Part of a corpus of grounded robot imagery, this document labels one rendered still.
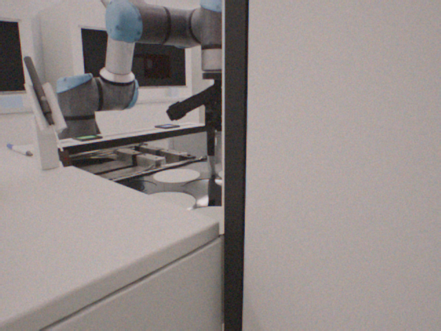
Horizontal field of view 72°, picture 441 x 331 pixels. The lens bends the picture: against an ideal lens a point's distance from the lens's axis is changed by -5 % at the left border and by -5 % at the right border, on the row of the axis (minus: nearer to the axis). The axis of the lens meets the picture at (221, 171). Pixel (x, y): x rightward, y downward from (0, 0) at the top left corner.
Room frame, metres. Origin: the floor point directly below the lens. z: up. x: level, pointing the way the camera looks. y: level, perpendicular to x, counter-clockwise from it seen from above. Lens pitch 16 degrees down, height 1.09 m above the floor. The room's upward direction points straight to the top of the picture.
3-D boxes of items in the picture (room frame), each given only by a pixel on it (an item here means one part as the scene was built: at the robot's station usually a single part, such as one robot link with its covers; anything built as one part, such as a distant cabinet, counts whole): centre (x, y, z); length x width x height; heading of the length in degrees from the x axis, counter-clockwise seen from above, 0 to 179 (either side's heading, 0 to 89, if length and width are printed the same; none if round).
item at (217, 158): (0.65, 0.00, 0.95); 0.06 x 0.03 x 0.09; 90
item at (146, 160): (0.80, 0.19, 0.89); 0.08 x 0.03 x 0.03; 49
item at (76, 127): (1.06, 0.49, 0.95); 0.15 x 0.15 x 0.10
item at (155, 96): (4.42, 1.26, 1.00); 1.80 x 1.08 x 2.00; 139
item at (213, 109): (0.67, 0.00, 1.05); 0.09 x 0.08 x 0.12; 90
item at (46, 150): (0.47, 0.27, 1.03); 0.06 x 0.04 x 0.13; 49
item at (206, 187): (0.58, 0.02, 0.90); 0.34 x 0.34 x 0.01; 49
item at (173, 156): (0.86, 0.13, 0.89); 0.08 x 0.03 x 0.03; 49
